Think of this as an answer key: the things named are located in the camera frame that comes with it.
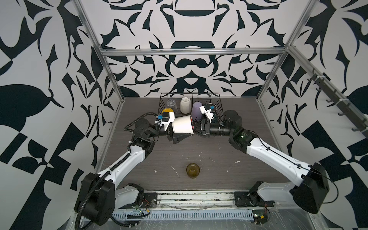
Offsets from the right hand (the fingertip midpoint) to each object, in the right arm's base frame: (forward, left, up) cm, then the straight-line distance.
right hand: (188, 128), depth 63 cm
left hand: (+3, 0, +1) cm, 3 cm away
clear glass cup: (+35, +11, -21) cm, 42 cm away
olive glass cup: (-8, -3, -32) cm, 33 cm away
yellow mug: (+28, +13, -21) cm, 37 cm away
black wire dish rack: (+43, -21, -27) cm, 55 cm away
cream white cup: (+33, +1, -21) cm, 39 cm away
